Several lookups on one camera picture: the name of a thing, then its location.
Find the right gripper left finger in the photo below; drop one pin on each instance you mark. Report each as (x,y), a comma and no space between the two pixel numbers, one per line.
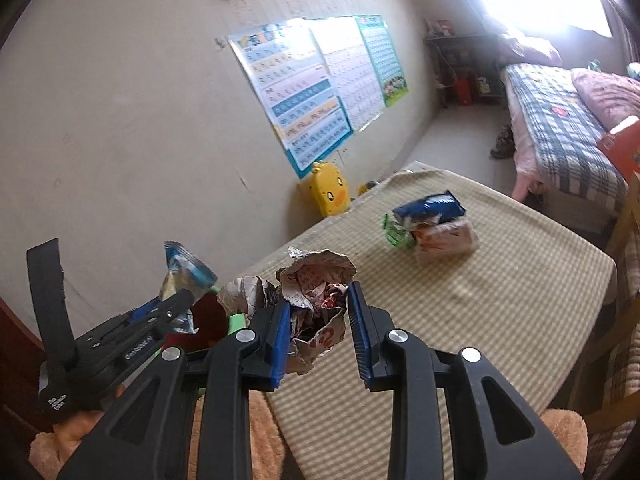
(222,431)

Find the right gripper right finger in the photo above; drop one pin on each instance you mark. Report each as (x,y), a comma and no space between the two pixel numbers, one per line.
(493,432)

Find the blue white snack bag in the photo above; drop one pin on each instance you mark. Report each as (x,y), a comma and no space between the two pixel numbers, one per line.
(185,271)

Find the red white wrapper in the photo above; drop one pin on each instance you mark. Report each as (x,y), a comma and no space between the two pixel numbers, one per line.
(315,285)

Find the checkered table cloth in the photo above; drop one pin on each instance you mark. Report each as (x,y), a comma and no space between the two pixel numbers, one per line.
(527,298)

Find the wooden chair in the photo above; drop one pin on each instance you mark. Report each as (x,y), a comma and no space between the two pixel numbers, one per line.
(588,392)

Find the green small wrapper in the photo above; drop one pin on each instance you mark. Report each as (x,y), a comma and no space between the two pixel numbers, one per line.
(399,232)

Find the dark blue snack wrapper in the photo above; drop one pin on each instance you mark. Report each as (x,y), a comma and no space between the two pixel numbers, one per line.
(435,209)

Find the yellow toy vehicle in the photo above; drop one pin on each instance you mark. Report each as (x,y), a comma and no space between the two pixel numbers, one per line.
(366,187)

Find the shoes on floor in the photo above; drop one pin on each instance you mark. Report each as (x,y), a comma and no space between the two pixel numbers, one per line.
(504,147)

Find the plaid bed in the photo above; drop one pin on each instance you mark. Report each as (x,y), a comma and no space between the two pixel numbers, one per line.
(556,156)

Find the yellow duck toy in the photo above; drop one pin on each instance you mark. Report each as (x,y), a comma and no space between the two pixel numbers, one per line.
(324,189)

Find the orange book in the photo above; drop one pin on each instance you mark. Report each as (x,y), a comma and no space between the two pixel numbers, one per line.
(621,147)

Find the pink blanket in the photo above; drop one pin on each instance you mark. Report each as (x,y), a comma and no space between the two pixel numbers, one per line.
(610,98)

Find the green bordered poster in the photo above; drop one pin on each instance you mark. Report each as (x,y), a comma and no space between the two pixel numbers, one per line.
(383,56)

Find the dark shelf rack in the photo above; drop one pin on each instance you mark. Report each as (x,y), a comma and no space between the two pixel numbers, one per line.
(466,68)

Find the pink pillow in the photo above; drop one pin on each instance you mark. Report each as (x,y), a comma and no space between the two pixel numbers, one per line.
(525,49)

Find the white chart poster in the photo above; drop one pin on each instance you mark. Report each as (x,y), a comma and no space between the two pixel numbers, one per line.
(347,58)

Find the blue pinyin wall poster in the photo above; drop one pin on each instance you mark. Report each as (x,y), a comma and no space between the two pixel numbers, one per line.
(289,76)

